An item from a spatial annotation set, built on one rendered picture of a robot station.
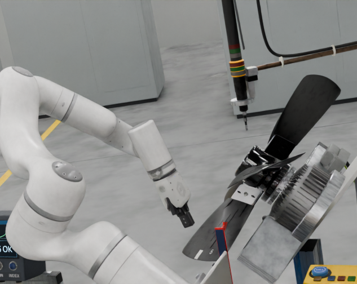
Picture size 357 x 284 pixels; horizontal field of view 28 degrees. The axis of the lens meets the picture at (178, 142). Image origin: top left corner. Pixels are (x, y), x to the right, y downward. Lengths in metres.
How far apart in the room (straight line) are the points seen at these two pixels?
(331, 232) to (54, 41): 5.63
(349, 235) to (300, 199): 2.46
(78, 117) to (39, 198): 0.52
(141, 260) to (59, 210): 0.20
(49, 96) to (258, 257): 0.76
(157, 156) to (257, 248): 0.41
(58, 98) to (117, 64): 7.30
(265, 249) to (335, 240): 2.42
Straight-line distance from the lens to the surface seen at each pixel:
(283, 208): 2.16
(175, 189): 2.04
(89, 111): 1.98
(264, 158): 2.19
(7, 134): 1.70
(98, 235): 1.49
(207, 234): 2.16
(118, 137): 2.10
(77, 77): 9.39
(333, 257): 4.32
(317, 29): 7.55
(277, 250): 2.14
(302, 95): 2.15
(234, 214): 2.16
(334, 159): 2.42
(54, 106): 1.96
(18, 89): 1.76
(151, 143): 2.01
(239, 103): 2.05
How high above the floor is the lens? 1.90
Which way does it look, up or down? 15 degrees down
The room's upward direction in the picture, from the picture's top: 10 degrees counter-clockwise
